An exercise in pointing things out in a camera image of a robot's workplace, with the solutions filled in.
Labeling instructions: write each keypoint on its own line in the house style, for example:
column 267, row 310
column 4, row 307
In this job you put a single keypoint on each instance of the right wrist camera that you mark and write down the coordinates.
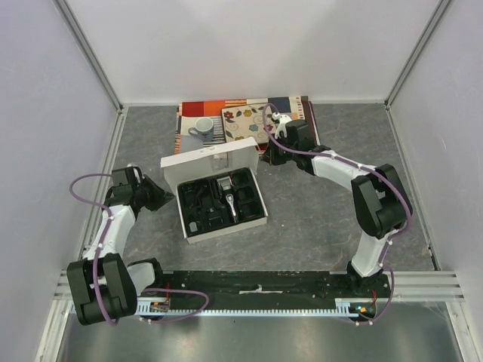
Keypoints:
column 280, row 121

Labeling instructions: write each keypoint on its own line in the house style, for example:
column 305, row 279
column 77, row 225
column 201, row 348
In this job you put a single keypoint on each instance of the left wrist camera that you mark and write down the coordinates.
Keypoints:
column 136, row 171

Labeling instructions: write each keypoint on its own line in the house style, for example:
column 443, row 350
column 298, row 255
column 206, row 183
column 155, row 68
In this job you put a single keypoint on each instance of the white hair clipper kit box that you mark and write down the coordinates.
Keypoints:
column 192, row 177

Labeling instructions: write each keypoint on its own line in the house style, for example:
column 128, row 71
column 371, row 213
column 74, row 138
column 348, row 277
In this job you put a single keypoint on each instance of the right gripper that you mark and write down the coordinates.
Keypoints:
column 277, row 151

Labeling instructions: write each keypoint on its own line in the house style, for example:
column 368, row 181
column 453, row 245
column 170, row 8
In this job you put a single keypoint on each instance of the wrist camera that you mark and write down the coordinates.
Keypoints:
column 136, row 171
column 280, row 121

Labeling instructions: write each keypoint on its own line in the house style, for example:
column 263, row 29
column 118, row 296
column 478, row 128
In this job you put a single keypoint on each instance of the floral square plate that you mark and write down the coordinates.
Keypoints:
column 241, row 122

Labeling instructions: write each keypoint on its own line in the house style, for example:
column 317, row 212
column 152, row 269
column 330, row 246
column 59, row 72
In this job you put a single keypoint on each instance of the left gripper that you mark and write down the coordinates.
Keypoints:
column 161, row 196

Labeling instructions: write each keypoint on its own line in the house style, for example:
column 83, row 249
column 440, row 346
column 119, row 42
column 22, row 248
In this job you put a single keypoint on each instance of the grey cable duct rail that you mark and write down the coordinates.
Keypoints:
column 148, row 308

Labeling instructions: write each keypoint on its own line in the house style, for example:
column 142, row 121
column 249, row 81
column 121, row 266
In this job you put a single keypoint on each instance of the striped grey mug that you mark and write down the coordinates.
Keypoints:
column 203, row 130

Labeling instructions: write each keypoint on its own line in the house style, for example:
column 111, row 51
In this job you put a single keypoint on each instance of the patchwork orange cloth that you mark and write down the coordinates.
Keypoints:
column 297, row 107

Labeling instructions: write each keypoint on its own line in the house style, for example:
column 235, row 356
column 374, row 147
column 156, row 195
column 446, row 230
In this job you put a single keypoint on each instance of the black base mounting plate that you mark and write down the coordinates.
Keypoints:
column 275, row 288

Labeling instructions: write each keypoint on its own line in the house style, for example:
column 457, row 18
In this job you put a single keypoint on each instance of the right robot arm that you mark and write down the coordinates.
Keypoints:
column 381, row 204

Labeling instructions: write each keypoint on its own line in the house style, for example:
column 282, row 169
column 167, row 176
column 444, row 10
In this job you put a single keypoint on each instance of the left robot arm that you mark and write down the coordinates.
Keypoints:
column 103, row 288

